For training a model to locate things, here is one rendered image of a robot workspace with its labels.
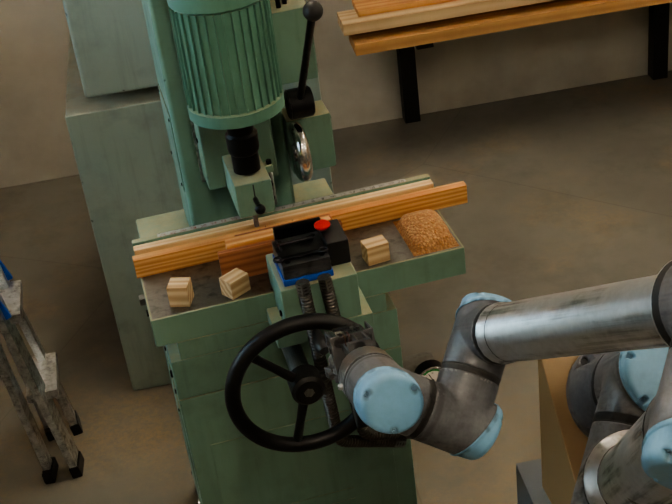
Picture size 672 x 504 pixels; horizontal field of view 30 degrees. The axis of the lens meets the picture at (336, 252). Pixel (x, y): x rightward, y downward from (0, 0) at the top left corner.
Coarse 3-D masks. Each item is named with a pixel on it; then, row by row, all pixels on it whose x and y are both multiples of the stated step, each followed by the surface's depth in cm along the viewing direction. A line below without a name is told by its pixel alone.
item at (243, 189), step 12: (228, 156) 241; (228, 168) 237; (264, 168) 235; (228, 180) 239; (240, 180) 232; (252, 180) 231; (264, 180) 231; (240, 192) 231; (252, 192) 232; (264, 192) 232; (240, 204) 232; (252, 204) 233; (264, 204) 234; (240, 216) 234
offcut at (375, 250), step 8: (368, 240) 234; (376, 240) 234; (384, 240) 233; (368, 248) 232; (376, 248) 232; (384, 248) 233; (368, 256) 233; (376, 256) 233; (384, 256) 234; (368, 264) 233
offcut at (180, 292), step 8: (176, 280) 229; (184, 280) 229; (168, 288) 227; (176, 288) 227; (184, 288) 227; (192, 288) 231; (168, 296) 228; (176, 296) 228; (184, 296) 228; (192, 296) 230; (176, 304) 229; (184, 304) 229
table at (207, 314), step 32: (384, 224) 246; (352, 256) 237; (416, 256) 235; (448, 256) 236; (160, 288) 235; (256, 288) 232; (384, 288) 236; (160, 320) 227; (192, 320) 228; (224, 320) 230; (256, 320) 232; (352, 320) 226
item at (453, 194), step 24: (432, 192) 247; (456, 192) 248; (312, 216) 244; (336, 216) 243; (360, 216) 245; (384, 216) 246; (216, 240) 240; (144, 264) 238; (168, 264) 239; (192, 264) 241
